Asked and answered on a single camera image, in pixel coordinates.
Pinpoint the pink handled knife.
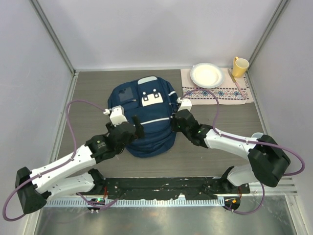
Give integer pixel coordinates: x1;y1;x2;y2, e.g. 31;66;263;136
228;68;246;98

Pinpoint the aluminium front rail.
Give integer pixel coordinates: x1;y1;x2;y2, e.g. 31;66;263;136
248;177;298;196

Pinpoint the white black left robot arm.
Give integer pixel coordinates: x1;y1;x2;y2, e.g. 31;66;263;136
15;115;143;214

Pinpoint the navy blue student backpack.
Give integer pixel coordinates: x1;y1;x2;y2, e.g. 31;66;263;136
108;76;178;158

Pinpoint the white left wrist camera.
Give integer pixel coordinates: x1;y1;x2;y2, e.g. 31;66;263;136
103;105;128;127

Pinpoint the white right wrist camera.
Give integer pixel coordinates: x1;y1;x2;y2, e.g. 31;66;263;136
177;97;192;112

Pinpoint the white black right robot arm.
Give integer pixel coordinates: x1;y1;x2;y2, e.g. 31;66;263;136
173;109;291;193

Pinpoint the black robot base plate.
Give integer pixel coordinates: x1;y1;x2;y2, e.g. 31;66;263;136
102;177;250;201

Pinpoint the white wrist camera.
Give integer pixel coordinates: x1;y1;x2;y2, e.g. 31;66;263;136
103;105;128;127
177;97;192;112

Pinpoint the patterned white placemat cloth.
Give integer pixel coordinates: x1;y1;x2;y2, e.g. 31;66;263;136
180;68;254;105

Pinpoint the pale blue mug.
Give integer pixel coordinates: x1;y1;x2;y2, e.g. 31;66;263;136
251;132;265;141

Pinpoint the yellow mug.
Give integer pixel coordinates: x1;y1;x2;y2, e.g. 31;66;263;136
232;56;249;78

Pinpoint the white paper plate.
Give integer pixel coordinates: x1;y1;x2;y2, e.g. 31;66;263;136
190;63;225;89

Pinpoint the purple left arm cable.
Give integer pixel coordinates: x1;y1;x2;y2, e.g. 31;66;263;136
3;99;120;220

